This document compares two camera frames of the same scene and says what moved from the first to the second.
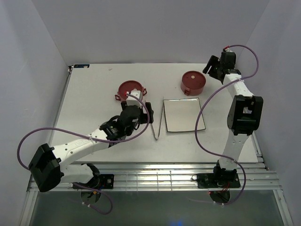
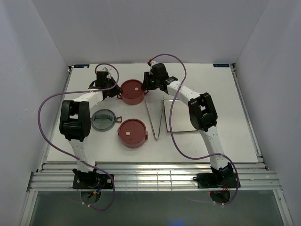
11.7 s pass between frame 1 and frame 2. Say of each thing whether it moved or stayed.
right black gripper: moved
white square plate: stayed
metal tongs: stayed
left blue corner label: stayed
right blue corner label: stayed
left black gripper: moved
